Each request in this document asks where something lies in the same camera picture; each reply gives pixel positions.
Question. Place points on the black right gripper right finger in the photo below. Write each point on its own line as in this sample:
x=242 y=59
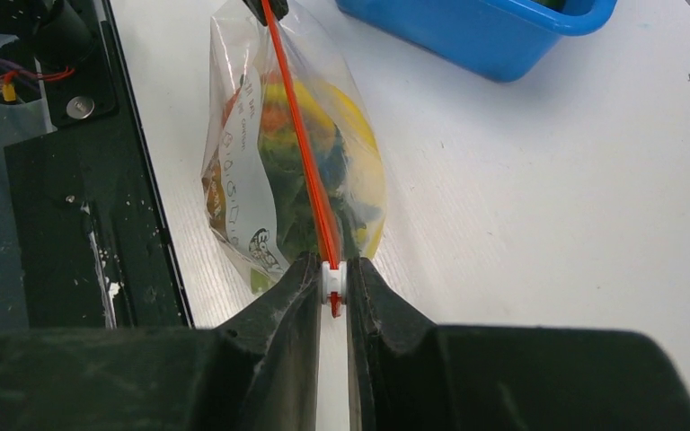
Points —
x=407 y=372

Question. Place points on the yellow toy banana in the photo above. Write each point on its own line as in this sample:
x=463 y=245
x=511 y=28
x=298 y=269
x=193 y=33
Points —
x=349 y=163

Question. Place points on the blue plastic bin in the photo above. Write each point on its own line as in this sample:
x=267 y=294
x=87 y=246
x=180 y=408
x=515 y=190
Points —
x=499 y=40

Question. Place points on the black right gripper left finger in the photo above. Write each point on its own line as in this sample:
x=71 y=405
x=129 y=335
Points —
x=256 y=371

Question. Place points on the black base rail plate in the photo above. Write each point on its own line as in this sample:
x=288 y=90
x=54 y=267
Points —
x=83 y=239

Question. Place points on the orange toy pineapple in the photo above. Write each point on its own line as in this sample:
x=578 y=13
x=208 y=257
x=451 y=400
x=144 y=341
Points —
x=282 y=161

